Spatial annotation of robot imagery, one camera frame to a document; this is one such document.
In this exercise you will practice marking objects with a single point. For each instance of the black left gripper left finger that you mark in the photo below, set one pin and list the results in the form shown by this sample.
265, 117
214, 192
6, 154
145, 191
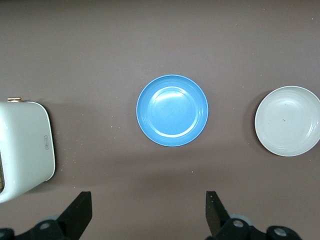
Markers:
75, 217

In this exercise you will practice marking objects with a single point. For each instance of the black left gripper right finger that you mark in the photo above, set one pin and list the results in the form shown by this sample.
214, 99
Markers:
216, 220

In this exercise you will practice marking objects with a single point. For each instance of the brown bread slice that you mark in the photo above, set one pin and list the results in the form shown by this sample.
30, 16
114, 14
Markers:
1, 177

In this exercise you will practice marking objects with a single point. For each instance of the blue round plate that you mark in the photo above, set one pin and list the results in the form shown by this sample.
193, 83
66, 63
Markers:
172, 110

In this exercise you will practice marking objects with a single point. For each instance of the beige round plate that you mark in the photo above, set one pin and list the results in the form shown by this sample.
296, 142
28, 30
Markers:
287, 122

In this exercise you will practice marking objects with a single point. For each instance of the cream white toaster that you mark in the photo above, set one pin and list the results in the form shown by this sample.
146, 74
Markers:
25, 145

